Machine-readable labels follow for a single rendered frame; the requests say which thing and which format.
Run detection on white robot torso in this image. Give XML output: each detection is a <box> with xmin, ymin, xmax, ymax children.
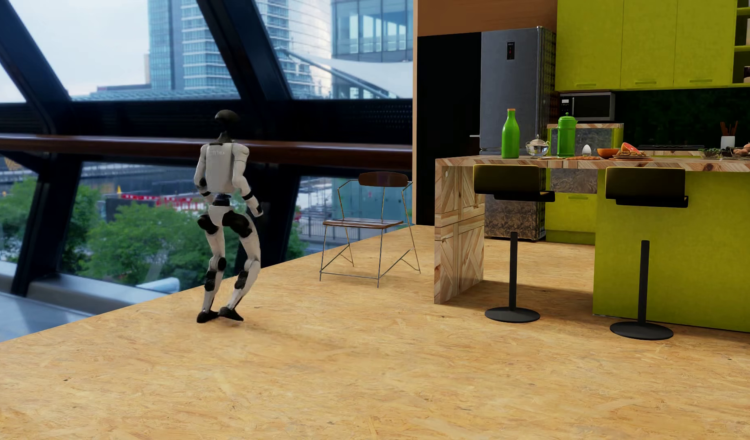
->
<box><xmin>203</xmin><ymin>142</ymin><xmax>250</xmax><ymax>207</ymax></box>

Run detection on white right robot leg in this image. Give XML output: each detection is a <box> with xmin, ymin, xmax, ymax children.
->
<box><xmin>218</xmin><ymin>207</ymin><xmax>262</xmax><ymax>322</ymax></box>

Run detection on white robot leg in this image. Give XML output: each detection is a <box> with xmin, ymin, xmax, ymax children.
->
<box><xmin>218</xmin><ymin>207</ymin><xmax>262</xmax><ymax>322</ymax></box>
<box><xmin>196</xmin><ymin>205</ymin><xmax>228</xmax><ymax>324</ymax></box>

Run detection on white left robot leg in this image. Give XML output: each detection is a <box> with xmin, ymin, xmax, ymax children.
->
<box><xmin>196</xmin><ymin>205</ymin><xmax>228</xmax><ymax>324</ymax></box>

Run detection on black robot head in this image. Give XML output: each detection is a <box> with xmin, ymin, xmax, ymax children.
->
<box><xmin>214</xmin><ymin>109</ymin><xmax>241</xmax><ymax>144</ymax></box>

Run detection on brown wooden handrail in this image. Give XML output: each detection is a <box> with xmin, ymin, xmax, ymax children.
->
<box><xmin>0</xmin><ymin>134</ymin><xmax>413</xmax><ymax>172</ymax></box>

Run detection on black bar stool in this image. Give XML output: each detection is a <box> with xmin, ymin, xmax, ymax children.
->
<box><xmin>605</xmin><ymin>167</ymin><xmax>689</xmax><ymax>341</ymax></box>
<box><xmin>473</xmin><ymin>164</ymin><xmax>556</xmax><ymax>323</ymax></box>

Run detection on stone pattern base cabinet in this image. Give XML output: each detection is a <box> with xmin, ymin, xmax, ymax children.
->
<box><xmin>484</xmin><ymin>123</ymin><xmax>624</xmax><ymax>241</ymax></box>

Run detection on green glass bottle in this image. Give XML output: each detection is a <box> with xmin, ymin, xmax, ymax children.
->
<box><xmin>501</xmin><ymin>109</ymin><xmax>520</xmax><ymax>159</ymax></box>

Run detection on grey steel refrigerator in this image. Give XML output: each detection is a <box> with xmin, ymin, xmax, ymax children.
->
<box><xmin>479</xmin><ymin>26</ymin><xmax>557</xmax><ymax>155</ymax></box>

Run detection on green lidded canister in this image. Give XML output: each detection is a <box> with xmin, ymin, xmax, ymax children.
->
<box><xmin>556</xmin><ymin>113</ymin><xmax>578</xmax><ymax>158</ymax></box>

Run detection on black microwave oven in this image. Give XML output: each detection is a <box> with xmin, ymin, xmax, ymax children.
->
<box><xmin>559</xmin><ymin>92</ymin><xmax>616</xmax><ymax>122</ymax></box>

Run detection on plate of watermelon slices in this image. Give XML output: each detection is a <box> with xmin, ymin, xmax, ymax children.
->
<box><xmin>611</xmin><ymin>142</ymin><xmax>654</xmax><ymax>161</ymax></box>

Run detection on wooden and green kitchen island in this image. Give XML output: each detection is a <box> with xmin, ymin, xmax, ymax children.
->
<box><xmin>434</xmin><ymin>154</ymin><xmax>750</xmax><ymax>335</ymax></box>

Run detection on wooden chair with wire frame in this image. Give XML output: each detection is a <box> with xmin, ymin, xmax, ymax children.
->
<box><xmin>319</xmin><ymin>172</ymin><xmax>421</xmax><ymax>288</ymax></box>

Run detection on green wall cabinets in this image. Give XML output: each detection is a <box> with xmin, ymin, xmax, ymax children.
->
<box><xmin>556</xmin><ymin>0</ymin><xmax>737</xmax><ymax>92</ymax></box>

